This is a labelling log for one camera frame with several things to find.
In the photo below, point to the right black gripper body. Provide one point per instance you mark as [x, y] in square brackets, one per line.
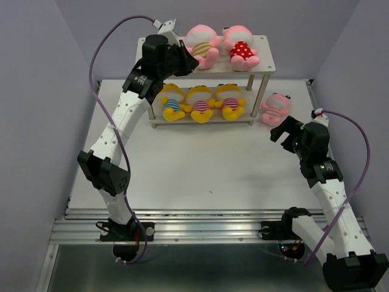
[300, 150]

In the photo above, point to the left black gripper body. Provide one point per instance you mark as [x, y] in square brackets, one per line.
[171, 66]

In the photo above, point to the pink plush pink-striped shirt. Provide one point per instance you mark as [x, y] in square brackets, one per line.
[275, 108]

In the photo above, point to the pink plush orange-striped shirt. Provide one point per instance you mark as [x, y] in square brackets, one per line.
[202, 42]

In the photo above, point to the yellow plush blue-striped shirt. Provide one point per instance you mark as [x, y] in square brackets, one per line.
[171, 97]

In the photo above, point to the yellow plush pink-striped shirt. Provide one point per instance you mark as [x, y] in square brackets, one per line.
[199, 103]

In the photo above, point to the yellow plush red-striped shirt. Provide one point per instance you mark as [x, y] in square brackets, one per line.
[229, 98]

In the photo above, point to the pink plush red polka-dot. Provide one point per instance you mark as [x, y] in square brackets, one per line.
[238, 42]

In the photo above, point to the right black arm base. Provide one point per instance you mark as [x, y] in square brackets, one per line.
[291, 246]

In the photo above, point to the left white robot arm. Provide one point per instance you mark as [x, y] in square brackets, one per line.
[101, 163]

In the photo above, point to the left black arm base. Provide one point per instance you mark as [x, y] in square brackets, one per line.
[126, 239]

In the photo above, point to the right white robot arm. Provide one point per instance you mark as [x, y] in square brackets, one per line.
[349, 261]

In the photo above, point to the white two-tier shelf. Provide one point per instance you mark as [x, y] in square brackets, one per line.
[253, 83]

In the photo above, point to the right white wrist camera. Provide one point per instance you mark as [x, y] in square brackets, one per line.
[318, 116]

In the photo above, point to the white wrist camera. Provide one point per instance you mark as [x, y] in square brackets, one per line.
[318, 116]
[167, 29]

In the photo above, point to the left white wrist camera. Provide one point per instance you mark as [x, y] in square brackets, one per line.
[167, 29]

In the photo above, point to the aluminium rail frame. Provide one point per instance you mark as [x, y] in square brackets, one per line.
[213, 183]

